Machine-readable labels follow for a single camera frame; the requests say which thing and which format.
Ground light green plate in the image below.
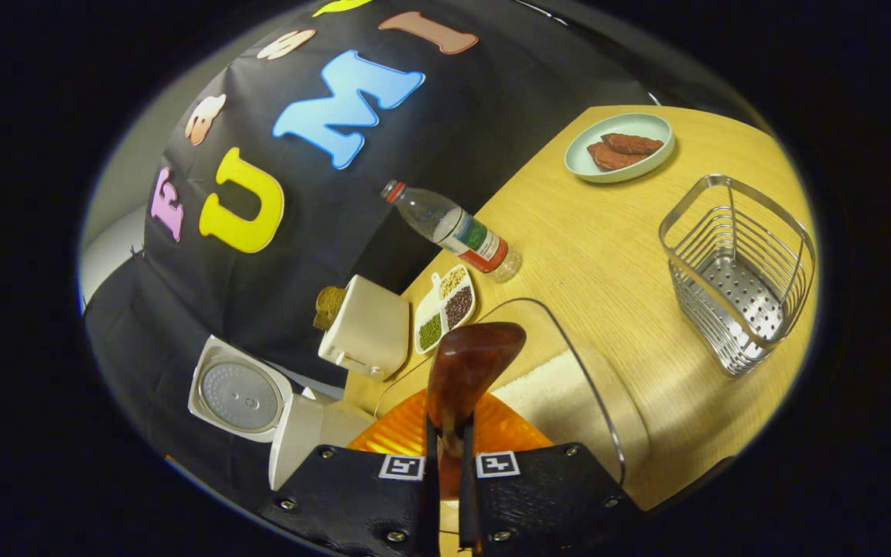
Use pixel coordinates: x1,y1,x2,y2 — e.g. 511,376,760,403
564,113,676,184

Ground metal wire chopstick holder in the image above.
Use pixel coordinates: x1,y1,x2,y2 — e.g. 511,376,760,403
658,174,817,378

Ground brown wooden spoon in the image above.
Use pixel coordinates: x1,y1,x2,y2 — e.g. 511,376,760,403
425,322,527,542

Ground white rice cooker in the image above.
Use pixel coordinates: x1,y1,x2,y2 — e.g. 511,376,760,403
187,334,377,492

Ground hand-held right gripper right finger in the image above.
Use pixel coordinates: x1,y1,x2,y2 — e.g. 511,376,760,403
457,391,645,557

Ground white divided grain dish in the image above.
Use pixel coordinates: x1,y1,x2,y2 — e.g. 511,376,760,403
413,264,478,356

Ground clear plastic water bottle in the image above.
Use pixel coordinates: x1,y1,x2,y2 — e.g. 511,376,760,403
381,179,524,284

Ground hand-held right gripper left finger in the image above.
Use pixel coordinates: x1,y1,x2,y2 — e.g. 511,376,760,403
257,389,442,557

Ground white toaster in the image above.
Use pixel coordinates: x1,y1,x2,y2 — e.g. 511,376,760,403
318,275,411,381

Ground white rice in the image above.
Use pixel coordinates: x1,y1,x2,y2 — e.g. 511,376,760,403
492,350,609,465

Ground brown meat slice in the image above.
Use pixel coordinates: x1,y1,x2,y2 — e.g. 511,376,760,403
587,142,647,173
601,132,664,155

